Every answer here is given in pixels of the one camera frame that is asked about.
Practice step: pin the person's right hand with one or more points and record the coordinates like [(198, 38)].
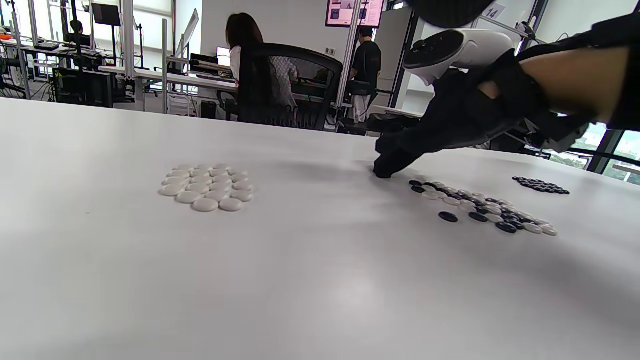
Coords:
[(450, 120)]

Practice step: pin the person's left hand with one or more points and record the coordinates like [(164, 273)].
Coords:
[(450, 12)]

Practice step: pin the pile of mixed go stones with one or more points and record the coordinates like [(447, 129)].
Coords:
[(480, 207)]

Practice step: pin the group of black go stones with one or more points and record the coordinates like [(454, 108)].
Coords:
[(542, 185)]

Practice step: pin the group of white go stones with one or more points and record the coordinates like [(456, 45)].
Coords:
[(207, 187)]

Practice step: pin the person's right forearm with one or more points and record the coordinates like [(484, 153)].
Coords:
[(575, 80)]

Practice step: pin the grey white right hand controller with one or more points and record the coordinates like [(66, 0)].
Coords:
[(465, 47)]

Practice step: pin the black right wrist sensor box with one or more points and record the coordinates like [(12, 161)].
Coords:
[(627, 75)]

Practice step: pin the black mesh office chair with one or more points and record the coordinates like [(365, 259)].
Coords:
[(260, 85)]

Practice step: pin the small lit screen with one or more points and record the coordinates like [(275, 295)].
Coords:
[(223, 56)]

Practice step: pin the white office desk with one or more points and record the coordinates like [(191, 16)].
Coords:
[(200, 80)]

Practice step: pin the black monitor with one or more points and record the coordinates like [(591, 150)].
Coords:
[(106, 14)]

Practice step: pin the black computer case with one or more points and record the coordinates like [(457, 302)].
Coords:
[(82, 87)]

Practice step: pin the cluttered far desk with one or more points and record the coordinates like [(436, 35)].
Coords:
[(47, 47)]

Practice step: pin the wall mounted display screen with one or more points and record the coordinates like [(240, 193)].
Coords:
[(345, 12)]

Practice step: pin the aluminium frame post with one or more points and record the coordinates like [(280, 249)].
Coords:
[(350, 50)]

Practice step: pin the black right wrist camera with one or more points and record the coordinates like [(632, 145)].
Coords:
[(560, 132)]

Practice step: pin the dark window frame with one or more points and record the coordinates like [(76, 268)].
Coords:
[(602, 150)]

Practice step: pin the aluminium profile post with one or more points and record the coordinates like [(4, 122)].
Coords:
[(164, 60)]

